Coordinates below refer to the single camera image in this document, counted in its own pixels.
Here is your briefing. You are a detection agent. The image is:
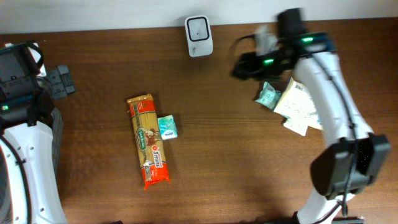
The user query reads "teal wet wipes pack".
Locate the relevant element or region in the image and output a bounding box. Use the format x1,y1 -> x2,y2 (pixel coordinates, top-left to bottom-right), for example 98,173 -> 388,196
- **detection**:
255,82 -> 282,110

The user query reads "pale yellow snack package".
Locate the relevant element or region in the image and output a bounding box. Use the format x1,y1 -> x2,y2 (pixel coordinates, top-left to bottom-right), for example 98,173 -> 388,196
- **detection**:
273,78 -> 323,130

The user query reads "white cream tube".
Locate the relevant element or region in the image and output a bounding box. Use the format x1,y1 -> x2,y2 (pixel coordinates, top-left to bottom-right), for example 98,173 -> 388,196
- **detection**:
283,118 -> 308,136

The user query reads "small teal tissue pack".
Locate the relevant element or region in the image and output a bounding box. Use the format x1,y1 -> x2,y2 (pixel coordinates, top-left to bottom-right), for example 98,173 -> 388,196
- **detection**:
157,115 -> 178,140

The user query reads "orange spaghetti package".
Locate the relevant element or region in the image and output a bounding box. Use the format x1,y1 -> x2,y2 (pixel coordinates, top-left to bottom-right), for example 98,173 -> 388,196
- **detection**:
126,94 -> 170,189

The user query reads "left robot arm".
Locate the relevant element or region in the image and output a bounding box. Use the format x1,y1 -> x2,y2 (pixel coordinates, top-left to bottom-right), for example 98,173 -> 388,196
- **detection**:
1,40 -> 76,223

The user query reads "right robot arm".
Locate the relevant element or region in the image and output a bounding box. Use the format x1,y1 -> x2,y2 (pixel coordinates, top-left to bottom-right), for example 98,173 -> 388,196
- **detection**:
231,8 -> 391,224

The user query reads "white barcode scanner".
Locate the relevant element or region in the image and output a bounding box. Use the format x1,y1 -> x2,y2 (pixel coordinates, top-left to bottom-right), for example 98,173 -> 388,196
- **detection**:
184,15 -> 213,57

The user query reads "grey plastic mesh basket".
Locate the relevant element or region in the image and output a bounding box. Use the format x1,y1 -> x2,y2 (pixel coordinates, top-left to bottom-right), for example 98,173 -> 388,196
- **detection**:
52,108 -> 63,174

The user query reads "black camera cable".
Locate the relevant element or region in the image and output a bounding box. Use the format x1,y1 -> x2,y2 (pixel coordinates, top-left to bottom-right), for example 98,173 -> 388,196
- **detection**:
231,34 -> 358,218

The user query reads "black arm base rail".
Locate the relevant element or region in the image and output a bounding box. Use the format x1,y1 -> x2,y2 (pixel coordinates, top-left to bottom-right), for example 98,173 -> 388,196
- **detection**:
331,217 -> 365,224

